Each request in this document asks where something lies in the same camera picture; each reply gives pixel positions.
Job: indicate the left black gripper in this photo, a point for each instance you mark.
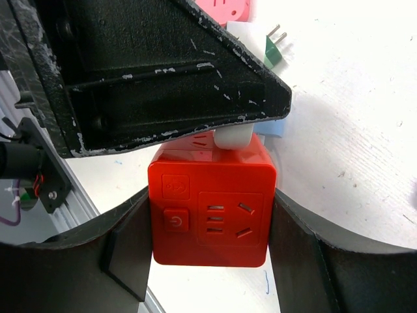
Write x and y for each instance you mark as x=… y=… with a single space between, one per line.
x=27 y=157

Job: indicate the aluminium mounting rail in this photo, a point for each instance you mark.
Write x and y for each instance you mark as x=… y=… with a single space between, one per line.
x=37 y=225

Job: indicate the orange cube socket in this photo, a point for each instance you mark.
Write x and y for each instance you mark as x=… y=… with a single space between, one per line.
x=209 y=206

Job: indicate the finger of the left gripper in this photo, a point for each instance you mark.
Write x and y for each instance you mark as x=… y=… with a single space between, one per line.
x=108 y=77

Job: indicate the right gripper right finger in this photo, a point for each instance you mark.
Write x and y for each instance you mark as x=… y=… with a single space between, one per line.
x=319 y=266

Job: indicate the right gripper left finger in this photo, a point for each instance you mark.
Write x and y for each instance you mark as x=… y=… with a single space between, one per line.
x=100 y=266

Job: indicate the green usb charger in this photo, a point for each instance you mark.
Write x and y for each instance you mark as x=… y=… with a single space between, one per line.
x=272 y=53

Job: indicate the white plug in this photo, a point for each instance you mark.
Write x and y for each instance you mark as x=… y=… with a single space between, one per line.
x=233 y=137

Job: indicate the light blue usb charger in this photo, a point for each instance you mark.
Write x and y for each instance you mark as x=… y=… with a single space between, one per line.
x=273 y=128

